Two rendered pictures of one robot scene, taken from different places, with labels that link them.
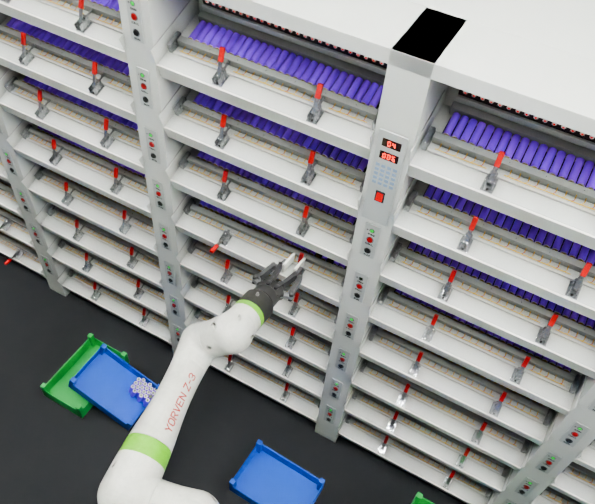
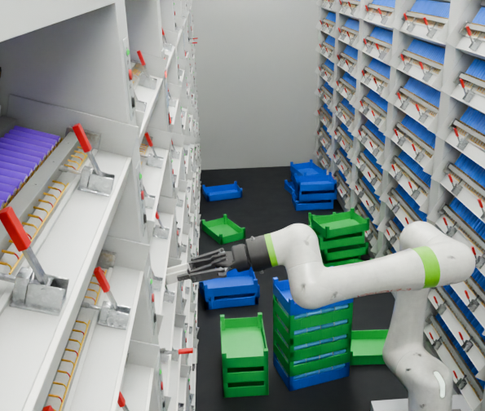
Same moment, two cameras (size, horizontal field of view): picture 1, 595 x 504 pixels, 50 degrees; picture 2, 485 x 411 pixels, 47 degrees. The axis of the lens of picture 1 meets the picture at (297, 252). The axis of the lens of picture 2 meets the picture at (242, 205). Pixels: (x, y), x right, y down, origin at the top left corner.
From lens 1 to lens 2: 2.23 m
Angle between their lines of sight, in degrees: 89
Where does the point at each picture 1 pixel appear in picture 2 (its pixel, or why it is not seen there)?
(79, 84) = (111, 349)
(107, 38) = (111, 170)
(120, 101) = (125, 289)
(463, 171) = not seen: hidden behind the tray
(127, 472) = (446, 244)
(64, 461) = not seen: outside the picture
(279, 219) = (158, 248)
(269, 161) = (149, 180)
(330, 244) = (165, 222)
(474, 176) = not seen: hidden behind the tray
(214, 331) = (313, 237)
